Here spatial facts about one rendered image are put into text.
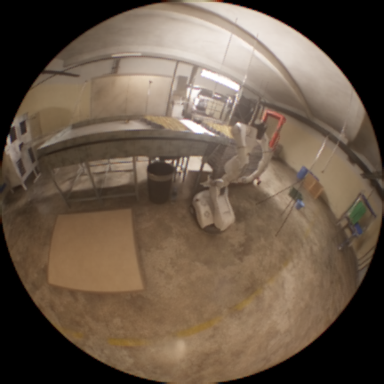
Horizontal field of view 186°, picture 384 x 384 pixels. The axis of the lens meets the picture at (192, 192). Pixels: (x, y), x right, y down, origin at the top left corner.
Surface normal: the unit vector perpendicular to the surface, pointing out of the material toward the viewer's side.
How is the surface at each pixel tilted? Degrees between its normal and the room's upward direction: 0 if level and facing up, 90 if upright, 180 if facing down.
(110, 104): 90
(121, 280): 0
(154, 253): 0
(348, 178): 90
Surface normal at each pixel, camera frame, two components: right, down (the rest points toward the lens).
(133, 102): 0.35, 0.69
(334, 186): -0.91, 0.09
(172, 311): 0.22, -0.72
